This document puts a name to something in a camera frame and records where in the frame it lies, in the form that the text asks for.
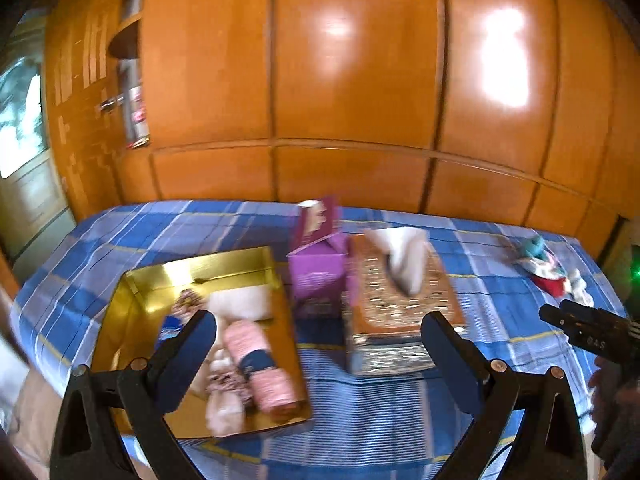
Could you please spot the white tissue sheet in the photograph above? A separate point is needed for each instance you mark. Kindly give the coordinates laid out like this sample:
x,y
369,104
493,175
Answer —
x,y
406,253

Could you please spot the person's right hand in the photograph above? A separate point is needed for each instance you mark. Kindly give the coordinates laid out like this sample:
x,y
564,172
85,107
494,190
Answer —
x,y
615,411

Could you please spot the blue Tempo tissue pack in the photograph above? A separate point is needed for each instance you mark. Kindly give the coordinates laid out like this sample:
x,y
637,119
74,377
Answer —
x,y
171,327

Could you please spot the gold rectangular tray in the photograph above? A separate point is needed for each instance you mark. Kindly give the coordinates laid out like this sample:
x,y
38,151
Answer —
x,y
145,296

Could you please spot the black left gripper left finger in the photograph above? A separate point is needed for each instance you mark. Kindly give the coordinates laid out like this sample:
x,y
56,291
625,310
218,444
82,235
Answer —
x,y
159,387

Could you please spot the white folded towel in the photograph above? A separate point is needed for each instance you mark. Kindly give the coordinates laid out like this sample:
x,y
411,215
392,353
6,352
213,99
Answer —
x,y
251,303

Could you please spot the purple tissue box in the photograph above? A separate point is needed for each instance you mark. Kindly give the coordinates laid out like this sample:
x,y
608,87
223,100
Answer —
x,y
317,259

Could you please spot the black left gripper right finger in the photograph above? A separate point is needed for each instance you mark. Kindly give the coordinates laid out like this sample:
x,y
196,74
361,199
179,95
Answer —
x,y
487,394

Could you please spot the pink white soft toy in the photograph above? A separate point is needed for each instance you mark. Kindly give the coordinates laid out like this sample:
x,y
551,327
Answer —
x,y
228,395

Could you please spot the orange wooden wardrobe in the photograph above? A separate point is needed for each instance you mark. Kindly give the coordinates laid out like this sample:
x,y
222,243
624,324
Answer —
x,y
524,112

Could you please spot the ornate beaded tissue box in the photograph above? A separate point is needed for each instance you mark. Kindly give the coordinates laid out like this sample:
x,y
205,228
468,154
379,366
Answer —
x,y
383,326

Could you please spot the wooden glass panel door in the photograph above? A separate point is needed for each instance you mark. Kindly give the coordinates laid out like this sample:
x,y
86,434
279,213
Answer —
x,y
34,211

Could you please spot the teal red white plush toy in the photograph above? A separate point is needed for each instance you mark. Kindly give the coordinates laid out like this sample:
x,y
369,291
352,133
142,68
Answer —
x,y
544,268

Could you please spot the blue plaid bedspread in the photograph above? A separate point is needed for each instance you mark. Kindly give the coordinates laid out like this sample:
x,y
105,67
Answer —
x,y
400,427

